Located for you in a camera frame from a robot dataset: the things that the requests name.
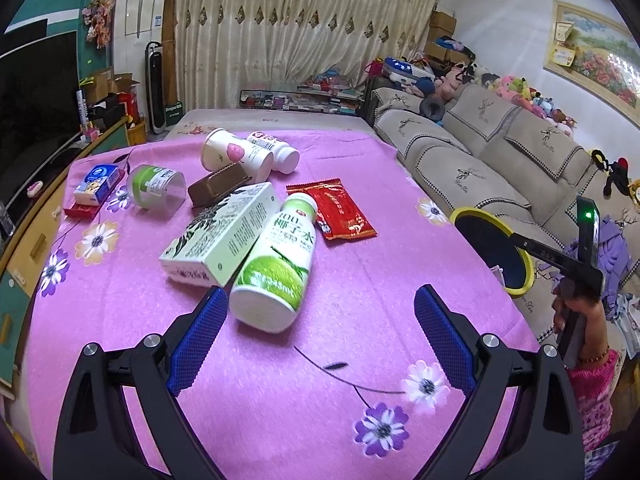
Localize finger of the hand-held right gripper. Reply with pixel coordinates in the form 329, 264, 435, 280
510, 232, 603, 286

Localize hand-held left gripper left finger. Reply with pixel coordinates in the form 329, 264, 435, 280
52, 285, 229, 480

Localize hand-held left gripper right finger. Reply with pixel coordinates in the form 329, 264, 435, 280
414, 284, 586, 480

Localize yellow rimmed trash bin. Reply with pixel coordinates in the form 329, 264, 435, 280
449, 207, 533, 300

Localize green white coconut water bottle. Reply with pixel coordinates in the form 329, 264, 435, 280
229, 192, 318, 334

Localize white green drink carton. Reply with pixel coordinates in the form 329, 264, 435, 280
159, 182, 278, 288

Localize brown packet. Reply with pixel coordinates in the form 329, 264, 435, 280
187, 162, 252, 209

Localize clear jar green label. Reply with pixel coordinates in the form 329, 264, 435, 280
126, 164, 187, 211

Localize red snack packet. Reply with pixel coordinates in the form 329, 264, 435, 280
286, 177, 378, 242

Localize pink white paper cup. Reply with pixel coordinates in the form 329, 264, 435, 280
201, 128, 275, 183

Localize white bottle red label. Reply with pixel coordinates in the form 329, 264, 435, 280
246, 131, 300, 175

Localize person's right forearm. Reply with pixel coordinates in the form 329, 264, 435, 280
567, 345, 621, 453

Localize person's right hand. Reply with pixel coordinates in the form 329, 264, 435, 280
552, 296, 610, 361

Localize purple bag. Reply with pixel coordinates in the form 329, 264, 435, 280
565, 215, 640, 311

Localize black red plush toy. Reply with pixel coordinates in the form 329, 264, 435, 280
590, 149, 633, 196

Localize beige sofa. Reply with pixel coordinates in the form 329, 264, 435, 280
367, 82, 640, 341

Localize pink floral blanket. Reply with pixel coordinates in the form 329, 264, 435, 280
22, 130, 543, 480

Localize pile of stuffed toys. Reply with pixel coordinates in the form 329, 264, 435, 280
435, 62, 578, 136

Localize framed flower painting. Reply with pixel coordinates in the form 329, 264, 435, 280
542, 0, 640, 111

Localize red flat box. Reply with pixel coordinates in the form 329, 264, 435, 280
64, 202, 103, 219

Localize yellow green television cabinet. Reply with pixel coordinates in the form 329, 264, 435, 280
0, 120, 133, 396

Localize grey neck pillow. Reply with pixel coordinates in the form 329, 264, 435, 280
419, 95, 446, 123

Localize blue white box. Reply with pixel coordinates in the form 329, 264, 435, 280
73, 165, 123, 207

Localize blue star plush pillow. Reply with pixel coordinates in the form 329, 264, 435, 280
382, 57, 436, 96

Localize red gift bag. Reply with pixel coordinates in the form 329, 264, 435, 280
117, 92, 141, 126

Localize black tower fan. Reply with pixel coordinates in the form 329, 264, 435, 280
145, 41, 167, 135

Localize stack of cardboard boxes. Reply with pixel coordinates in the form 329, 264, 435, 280
424, 10, 468, 63

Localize glass coffee table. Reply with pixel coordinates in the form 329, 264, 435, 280
239, 87, 371, 116

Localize open cardboard boxes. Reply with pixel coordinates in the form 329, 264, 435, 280
82, 67, 141, 106

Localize large black television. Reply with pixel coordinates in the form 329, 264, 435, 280
0, 30, 81, 211

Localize cream patterned curtain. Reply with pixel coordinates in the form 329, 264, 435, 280
165, 0, 446, 111

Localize hanging flower decoration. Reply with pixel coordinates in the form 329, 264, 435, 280
81, 0, 117, 51

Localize white standing air conditioner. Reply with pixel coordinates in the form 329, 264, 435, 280
111, 0, 171, 111

